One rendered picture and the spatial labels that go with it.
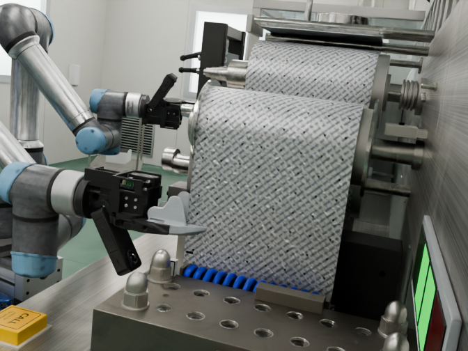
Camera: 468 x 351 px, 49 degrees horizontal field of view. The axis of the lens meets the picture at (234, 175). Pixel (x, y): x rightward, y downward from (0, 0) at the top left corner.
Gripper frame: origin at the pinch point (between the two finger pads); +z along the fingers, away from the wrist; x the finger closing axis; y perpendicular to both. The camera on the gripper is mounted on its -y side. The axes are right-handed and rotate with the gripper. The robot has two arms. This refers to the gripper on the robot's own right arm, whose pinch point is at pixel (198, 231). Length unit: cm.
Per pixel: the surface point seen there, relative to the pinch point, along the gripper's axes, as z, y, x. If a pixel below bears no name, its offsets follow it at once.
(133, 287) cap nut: -1.6, -3.1, -17.8
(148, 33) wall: -291, 67, 556
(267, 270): 11.7, -3.8, -0.3
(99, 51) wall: -356, 37, 549
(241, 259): 7.4, -2.9, -0.3
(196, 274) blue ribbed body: 1.6, -5.5, -3.7
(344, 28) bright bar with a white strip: 14.4, 35.6, 29.8
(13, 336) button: -22.6, -17.3, -13.5
